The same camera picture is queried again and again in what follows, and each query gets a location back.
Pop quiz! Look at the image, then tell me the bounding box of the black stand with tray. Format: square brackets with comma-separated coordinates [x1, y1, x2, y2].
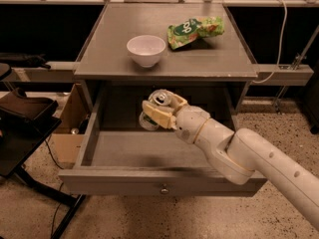
[0, 62, 87, 239]

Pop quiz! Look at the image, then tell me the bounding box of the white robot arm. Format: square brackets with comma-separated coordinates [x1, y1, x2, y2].
[142, 90, 319, 229]

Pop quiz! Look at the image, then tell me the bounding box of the cardboard box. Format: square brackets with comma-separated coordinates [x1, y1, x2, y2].
[52, 84, 90, 163]

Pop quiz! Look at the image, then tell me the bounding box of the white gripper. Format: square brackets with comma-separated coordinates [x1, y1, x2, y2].
[142, 92, 210, 144]

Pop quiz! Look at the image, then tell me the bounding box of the white cable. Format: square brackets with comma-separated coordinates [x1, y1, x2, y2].
[251, 0, 289, 85]

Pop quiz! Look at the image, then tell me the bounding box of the green chip bag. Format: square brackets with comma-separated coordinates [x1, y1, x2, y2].
[166, 16, 224, 50]

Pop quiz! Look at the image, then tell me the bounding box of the white bowl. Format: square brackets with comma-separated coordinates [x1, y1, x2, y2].
[127, 35, 166, 68]

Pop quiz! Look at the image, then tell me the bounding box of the grey cabinet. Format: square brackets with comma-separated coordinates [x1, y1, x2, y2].
[73, 2, 259, 115]

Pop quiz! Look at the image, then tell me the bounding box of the grey open top drawer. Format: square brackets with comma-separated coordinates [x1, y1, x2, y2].
[58, 93, 268, 198]

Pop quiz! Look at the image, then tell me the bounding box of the black floor cable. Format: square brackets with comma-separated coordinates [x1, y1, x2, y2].
[43, 136, 68, 237]

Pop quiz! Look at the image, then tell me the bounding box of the metal drawer knob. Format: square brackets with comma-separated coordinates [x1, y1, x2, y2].
[159, 185, 169, 195]

